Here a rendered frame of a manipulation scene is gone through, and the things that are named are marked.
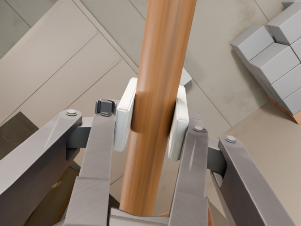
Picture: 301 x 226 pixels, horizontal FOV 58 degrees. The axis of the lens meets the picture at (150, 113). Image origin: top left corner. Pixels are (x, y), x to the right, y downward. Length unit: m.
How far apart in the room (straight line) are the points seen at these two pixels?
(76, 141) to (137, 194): 0.08
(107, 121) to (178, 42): 0.07
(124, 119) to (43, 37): 3.78
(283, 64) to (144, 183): 3.04
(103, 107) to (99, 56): 3.61
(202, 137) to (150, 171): 0.07
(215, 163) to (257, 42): 3.31
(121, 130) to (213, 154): 0.06
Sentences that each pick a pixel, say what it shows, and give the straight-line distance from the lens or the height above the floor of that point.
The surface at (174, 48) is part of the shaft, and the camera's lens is 0.17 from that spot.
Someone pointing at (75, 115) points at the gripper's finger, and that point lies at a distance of 0.16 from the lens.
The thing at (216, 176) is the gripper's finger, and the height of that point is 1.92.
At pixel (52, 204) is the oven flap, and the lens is 1.87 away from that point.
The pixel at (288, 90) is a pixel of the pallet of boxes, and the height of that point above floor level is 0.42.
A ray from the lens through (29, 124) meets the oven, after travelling 2.13.
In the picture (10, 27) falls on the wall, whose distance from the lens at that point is 4.15.
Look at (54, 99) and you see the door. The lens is 4.08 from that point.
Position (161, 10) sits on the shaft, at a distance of 0.17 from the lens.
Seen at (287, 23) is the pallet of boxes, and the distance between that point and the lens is 3.16.
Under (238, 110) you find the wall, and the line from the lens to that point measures 4.13.
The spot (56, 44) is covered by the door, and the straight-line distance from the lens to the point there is 3.88.
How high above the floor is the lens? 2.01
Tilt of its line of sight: 16 degrees down
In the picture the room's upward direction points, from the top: 42 degrees counter-clockwise
